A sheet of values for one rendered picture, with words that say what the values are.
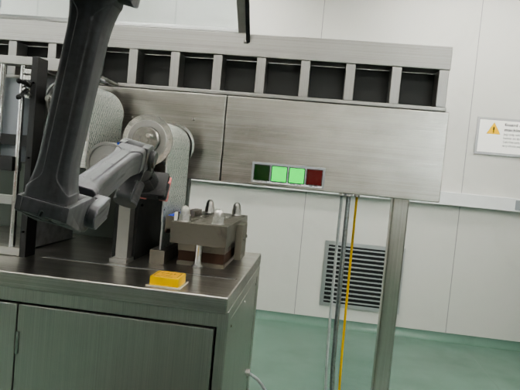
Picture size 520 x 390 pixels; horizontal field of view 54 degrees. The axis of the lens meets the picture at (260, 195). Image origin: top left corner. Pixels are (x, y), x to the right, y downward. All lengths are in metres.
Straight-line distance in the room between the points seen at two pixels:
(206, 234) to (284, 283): 2.79
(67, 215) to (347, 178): 1.17
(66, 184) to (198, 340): 0.62
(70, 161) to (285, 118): 1.12
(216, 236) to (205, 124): 0.52
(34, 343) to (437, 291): 3.37
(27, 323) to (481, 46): 3.73
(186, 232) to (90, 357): 0.40
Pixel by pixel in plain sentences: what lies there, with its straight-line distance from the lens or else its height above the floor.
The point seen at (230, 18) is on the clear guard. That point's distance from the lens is 1.86.
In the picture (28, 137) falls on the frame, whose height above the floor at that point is 1.22.
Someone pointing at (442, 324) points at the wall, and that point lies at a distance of 4.36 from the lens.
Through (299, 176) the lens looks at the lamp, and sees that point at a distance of 1.76.
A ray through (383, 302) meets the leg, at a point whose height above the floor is 0.75.
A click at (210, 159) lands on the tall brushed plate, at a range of 1.80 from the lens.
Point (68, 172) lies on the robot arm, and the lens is 0.77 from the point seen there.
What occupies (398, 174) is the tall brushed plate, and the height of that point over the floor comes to 1.22.
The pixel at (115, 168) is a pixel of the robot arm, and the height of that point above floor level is 1.17.
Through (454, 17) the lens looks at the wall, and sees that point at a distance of 4.37.
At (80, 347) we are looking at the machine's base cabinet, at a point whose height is 0.73.
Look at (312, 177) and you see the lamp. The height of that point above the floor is 1.18.
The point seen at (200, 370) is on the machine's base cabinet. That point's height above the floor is 0.71.
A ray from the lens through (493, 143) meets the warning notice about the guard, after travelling 4.28.
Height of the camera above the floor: 1.20
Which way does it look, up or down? 3 degrees down
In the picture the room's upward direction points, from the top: 5 degrees clockwise
